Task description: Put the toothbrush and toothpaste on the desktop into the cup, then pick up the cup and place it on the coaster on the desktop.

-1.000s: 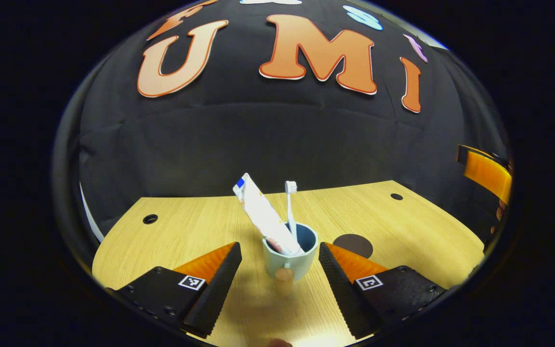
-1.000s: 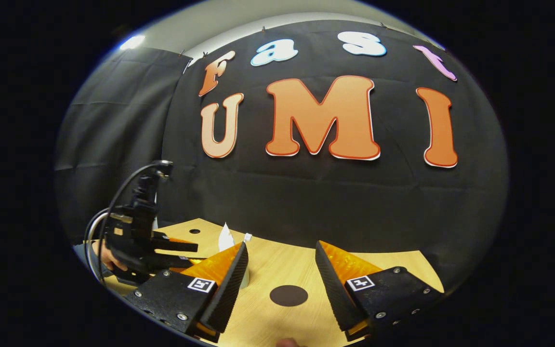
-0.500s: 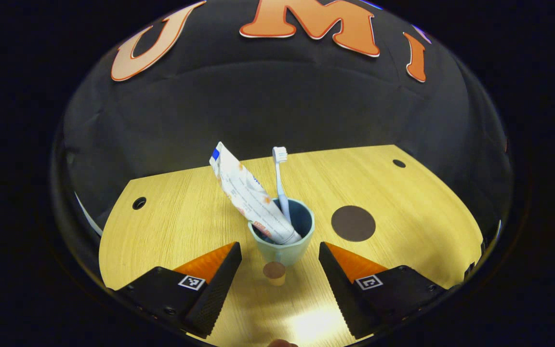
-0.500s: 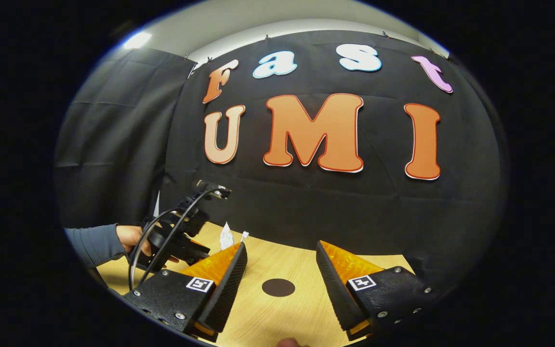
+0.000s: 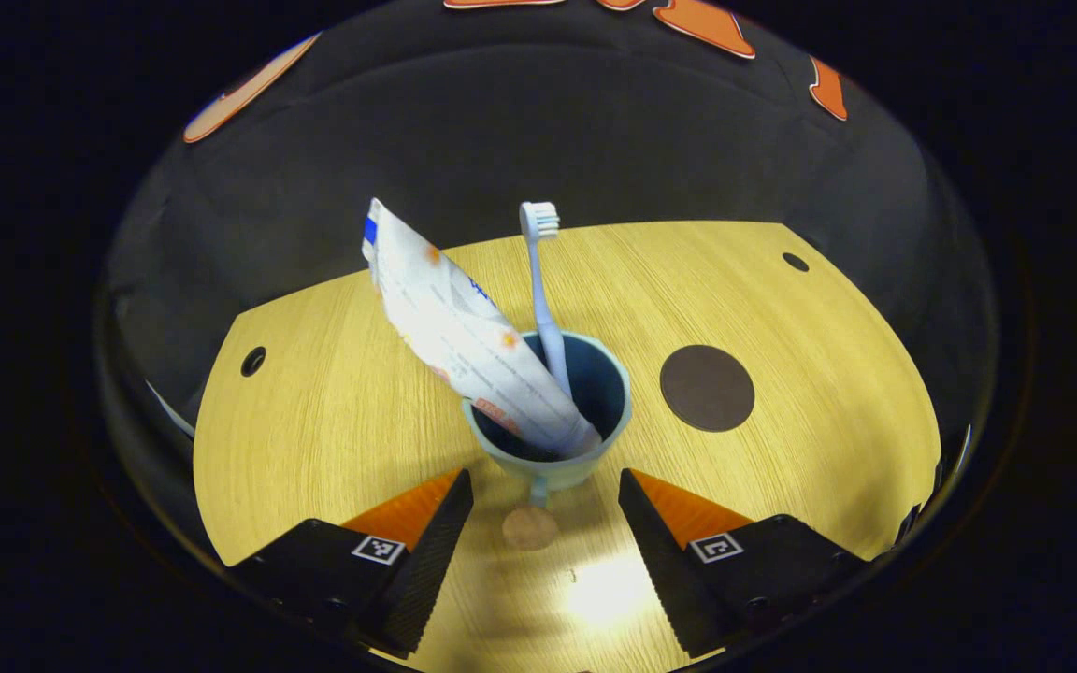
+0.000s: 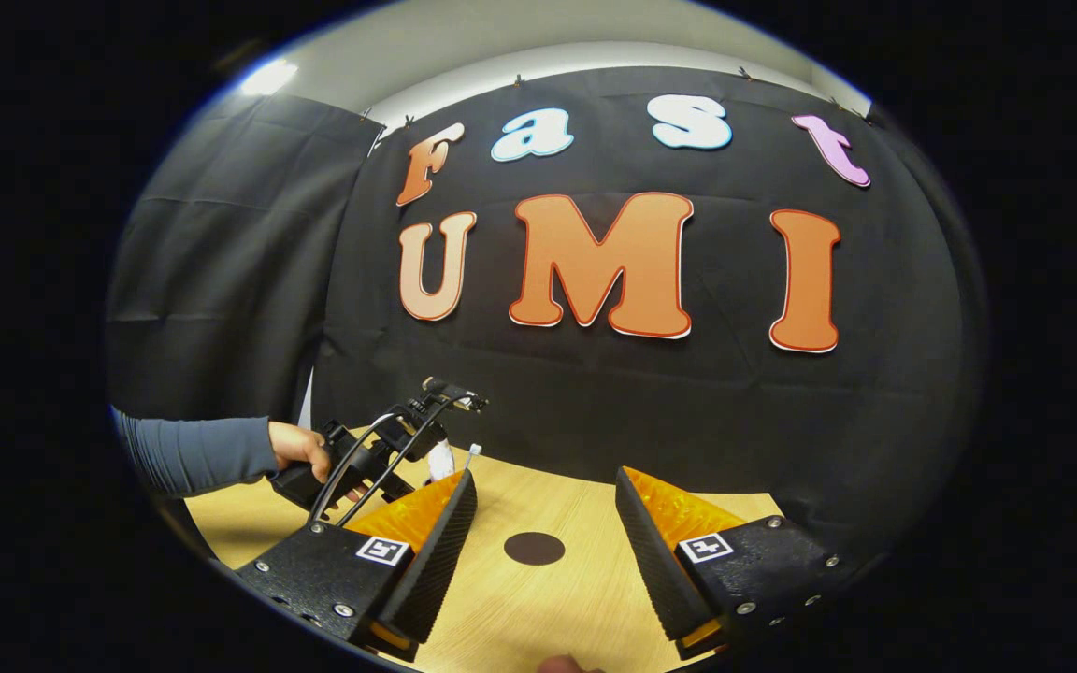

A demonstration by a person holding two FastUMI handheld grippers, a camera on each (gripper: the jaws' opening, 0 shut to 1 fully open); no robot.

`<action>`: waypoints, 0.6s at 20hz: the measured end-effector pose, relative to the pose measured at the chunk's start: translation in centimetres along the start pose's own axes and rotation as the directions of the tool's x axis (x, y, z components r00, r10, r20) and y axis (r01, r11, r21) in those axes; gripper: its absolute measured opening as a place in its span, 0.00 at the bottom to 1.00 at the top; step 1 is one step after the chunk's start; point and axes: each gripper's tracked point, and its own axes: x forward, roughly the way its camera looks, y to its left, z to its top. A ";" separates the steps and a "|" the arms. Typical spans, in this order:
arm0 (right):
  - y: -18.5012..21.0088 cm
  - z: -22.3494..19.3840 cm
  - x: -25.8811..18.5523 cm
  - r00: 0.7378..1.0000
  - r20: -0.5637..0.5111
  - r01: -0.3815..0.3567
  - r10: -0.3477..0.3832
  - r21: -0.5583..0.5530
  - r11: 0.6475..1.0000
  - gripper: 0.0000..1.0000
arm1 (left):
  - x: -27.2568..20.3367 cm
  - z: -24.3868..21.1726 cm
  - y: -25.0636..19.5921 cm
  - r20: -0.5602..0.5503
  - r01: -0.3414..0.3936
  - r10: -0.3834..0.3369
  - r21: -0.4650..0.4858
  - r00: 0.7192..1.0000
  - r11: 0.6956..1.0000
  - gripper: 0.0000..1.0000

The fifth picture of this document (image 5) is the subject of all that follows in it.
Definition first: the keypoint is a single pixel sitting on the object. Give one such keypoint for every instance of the white toothbrush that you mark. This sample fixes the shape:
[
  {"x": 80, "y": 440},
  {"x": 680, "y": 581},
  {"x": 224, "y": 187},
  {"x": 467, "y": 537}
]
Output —
[{"x": 543, "y": 308}]

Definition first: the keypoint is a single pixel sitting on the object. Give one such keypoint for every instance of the dark brown round coaster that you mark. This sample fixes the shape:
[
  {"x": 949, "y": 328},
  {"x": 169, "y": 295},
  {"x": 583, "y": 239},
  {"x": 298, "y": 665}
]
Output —
[{"x": 707, "y": 388}]

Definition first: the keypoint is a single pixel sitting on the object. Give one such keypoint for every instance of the wooden desktop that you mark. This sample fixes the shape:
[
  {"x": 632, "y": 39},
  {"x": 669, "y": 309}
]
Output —
[{"x": 314, "y": 449}]

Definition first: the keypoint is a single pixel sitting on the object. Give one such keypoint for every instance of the black backdrop cloth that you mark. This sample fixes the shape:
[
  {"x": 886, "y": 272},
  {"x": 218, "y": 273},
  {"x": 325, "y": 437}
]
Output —
[{"x": 501, "y": 121}]

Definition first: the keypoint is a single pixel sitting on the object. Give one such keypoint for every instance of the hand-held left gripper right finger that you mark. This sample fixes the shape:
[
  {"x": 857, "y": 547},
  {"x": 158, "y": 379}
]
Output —
[{"x": 660, "y": 561}]

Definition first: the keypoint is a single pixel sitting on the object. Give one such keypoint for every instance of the white toothpaste tube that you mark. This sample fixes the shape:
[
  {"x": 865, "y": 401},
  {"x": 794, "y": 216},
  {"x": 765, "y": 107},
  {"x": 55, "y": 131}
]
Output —
[{"x": 464, "y": 336}]

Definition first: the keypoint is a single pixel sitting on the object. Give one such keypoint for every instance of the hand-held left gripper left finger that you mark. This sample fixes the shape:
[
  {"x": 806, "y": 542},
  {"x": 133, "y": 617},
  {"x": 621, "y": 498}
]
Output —
[{"x": 431, "y": 561}]

